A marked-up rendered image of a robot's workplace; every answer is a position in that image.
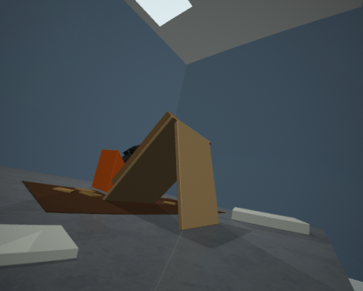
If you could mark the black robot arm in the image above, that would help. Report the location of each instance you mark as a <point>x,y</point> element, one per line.
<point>127,154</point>

